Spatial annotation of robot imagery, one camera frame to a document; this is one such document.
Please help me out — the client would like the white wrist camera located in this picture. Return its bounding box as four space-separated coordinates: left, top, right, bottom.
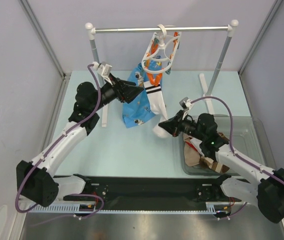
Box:
179 97 194 119
92 61 113 85

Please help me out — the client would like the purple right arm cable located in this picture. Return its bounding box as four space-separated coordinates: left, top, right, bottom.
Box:
190 96 284 221

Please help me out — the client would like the white clip sock hanger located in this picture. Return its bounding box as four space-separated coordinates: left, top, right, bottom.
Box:
141 24 181 86

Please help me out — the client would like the white drying rack stand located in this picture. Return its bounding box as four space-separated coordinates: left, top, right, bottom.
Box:
85 19 239 114

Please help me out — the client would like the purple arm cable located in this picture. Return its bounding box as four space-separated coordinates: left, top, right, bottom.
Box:
14 63 105 227
190 96 284 221

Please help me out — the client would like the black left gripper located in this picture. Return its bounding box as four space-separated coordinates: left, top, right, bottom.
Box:
90 73 143 113

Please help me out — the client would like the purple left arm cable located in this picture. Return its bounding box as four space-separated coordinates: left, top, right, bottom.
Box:
14 63 105 227

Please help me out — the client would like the white striped sock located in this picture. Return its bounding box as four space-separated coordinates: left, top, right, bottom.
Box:
144 81 170 139
186 138 203 155

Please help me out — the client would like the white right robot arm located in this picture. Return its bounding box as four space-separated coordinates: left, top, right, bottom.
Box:
158 110 284 224

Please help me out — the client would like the clear plastic bin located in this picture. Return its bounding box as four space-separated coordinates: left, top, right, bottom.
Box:
178 115 274 176

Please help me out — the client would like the beige red sock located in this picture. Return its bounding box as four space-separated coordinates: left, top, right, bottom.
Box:
184 142 202 167
183 133 193 144

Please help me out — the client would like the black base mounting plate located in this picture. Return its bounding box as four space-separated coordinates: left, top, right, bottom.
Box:
61 176 239 215

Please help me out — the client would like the blue cartoon print sock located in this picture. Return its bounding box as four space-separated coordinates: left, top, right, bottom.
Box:
122 63 156 128

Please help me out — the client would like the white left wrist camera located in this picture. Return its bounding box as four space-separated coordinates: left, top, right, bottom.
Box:
92 61 113 85

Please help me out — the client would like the brown striped sock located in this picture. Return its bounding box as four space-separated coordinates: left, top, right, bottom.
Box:
200 156 230 174
218 132 230 143

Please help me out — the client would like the blue slotted cable duct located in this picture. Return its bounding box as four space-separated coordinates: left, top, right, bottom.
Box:
28 202 100 213

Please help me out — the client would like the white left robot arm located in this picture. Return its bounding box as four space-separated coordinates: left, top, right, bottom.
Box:
16 76 143 207

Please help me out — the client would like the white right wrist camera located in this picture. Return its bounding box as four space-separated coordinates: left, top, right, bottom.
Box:
179 97 194 119

